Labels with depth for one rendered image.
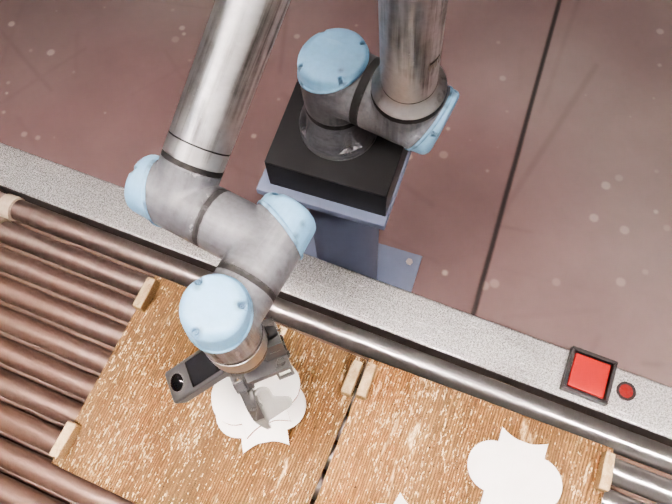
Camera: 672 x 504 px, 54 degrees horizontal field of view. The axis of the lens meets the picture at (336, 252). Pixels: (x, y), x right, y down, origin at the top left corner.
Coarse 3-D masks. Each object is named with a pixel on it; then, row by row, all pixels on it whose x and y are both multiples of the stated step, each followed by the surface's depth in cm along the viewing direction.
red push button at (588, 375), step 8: (576, 360) 109; (584, 360) 109; (592, 360) 109; (576, 368) 109; (584, 368) 109; (592, 368) 109; (600, 368) 109; (608, 368) 109; (576, 376) 108; (584, 376) 108; (592, 376) 108; (600, 376) 108; (608, 376) 108; (568, 384) 108; (576, 384) 108; (584, 384) 108; (592, 384) 108; (600, 384) 108; (592, 392) 107; (600, 392) 107
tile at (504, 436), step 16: (480, 448) 103; (496, 448) 103; (512, 448) 103; (528, 448) 103; (544, 448) 103; (480, 464) 102; (496, 464) 102; (512, 464) 102; (528, 464) 102; (544, 464) 102; (480, 480) 101; (496, 480) 101; (512, 480) 101; (528, 480) 101; (544, 480) 101; (560, 480) 101; (496, 496) 100; (512, 496) 100; (528, 496) 100; (544, 496) 100
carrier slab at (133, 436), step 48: (144, 336) 113; (288, 336) 112; (96, 384) 110; (144, 384) 110; (336, 384) 109; (96, 432) 107; (144, 432) 107; (192, 432) 107; (288, 432) 106; (336, 432) 106; (96, 480) 104; (144, 480) 104; (192, 480) 104; (240, 480) 103; (288, 480) 103
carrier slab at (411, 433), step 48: (384, 384) 108; (432, 384) 108; (384, 432) 105; (432, 432) 105; (480, 432) 105; (528, 432) 105; (336, 480) 103; (384, 480) 103; (432, 480) 102; (576, 480) 101
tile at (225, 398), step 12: (228, 384) 107; (264, 384) 107; (276, 384) 107; (288, 384) 106; (300, 384) 107; (216, 396) 106; (228, 396) 106; (240, 396) 106; (216, 408) 105; (228, 408) 105; (240, 408) 105; (228, 420) 105; (240, 420) 105; (252, 420) 104; (276, 420) 105; (288, 420) 104; (252, 432) 104
